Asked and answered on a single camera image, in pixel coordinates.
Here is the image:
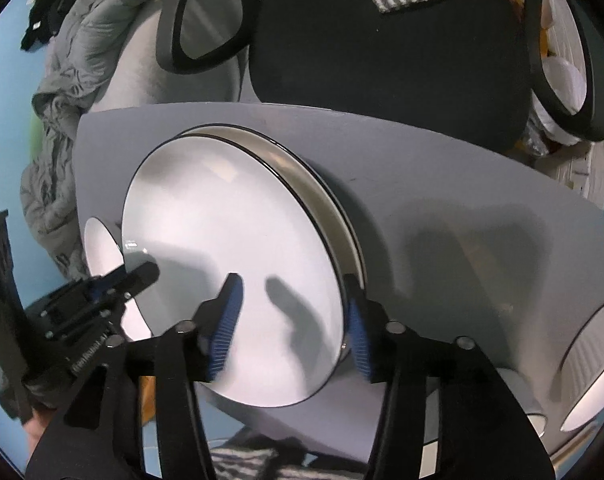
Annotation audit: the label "small white bowl black rim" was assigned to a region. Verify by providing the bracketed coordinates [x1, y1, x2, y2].
[494, 367, 549, 438]

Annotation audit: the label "grey duvet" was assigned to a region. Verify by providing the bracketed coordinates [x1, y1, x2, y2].
[20, 0, 171, 281]

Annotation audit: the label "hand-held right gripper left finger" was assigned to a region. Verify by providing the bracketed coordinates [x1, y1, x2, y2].
[26, 273, 245, 480]

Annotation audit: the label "black office chair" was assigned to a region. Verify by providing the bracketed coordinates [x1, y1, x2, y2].
[156, 0, 604, 157]

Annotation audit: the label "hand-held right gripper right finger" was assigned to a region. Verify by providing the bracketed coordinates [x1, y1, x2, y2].
[343, 274, 556, 480]

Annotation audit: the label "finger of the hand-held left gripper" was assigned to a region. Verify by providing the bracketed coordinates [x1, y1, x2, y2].
[84, 267, 132, 298]
[109, 261, 161, 311]

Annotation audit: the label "person's left forearm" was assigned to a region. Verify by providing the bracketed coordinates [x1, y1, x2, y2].
[22, 404, 51, 462]

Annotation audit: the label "black clothes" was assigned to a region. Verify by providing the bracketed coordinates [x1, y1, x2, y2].
[20, 0, 78, 54]

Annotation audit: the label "striped clothing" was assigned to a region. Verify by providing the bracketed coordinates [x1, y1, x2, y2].
[208, 427, 303, 480]

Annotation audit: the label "black chair armrest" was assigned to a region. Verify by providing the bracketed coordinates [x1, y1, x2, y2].
[524, 0, 604, 143]
[156, 0, 260, 74]

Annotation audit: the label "small white plate black rim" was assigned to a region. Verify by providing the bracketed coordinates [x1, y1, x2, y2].
[83, 216, 155, 343]

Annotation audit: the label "white textured panel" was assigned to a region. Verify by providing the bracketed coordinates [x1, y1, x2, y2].
[552, 135, 604, 211]

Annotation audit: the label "cream plate black rim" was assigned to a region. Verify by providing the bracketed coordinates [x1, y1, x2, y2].
[182, 124, 367, 361]

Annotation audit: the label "large white plate black rim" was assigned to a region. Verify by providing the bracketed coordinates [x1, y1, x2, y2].
[122, 134, 347, 407]

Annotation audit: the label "large white bowl black rim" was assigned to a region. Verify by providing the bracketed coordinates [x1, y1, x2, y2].
[559, 297, 604, 432]

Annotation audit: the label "light grey bedding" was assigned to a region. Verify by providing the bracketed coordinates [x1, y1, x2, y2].
[89, 0, 243, 114]

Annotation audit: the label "white plastic bag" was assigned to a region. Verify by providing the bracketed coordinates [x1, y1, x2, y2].
[538, 0, 592, 117]

